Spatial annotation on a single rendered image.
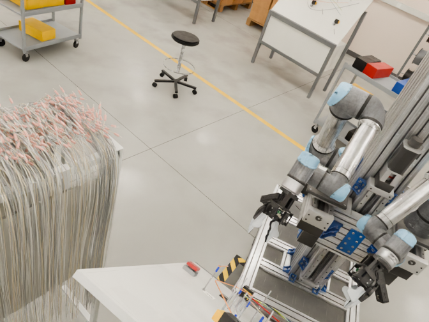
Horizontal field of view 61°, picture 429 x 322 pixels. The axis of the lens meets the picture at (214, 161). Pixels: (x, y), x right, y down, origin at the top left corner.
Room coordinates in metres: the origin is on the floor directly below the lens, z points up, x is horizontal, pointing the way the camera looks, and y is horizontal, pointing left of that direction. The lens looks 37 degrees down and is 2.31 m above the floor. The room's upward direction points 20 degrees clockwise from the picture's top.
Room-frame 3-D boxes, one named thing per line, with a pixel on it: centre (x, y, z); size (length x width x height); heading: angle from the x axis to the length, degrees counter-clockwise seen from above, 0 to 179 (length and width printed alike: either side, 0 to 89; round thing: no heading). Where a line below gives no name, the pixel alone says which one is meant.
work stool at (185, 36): (4.19, 0.78, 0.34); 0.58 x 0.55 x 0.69; 2
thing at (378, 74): (4.24, -1.57, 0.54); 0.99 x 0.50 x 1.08; 54
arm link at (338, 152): (1.63, -0.63, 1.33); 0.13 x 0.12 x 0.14; 71
